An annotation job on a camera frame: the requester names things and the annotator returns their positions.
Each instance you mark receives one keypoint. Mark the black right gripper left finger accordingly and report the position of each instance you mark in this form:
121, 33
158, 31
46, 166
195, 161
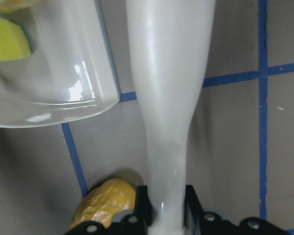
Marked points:
135, 223

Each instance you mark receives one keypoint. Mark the yellow paper ball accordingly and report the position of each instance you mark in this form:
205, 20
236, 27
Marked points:
103, 202

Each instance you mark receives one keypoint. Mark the beige hand brush black bristles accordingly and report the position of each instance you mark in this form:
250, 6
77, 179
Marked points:
169, 44

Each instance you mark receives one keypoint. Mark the yellow sponge piece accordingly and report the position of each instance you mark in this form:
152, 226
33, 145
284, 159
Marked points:
14, 44

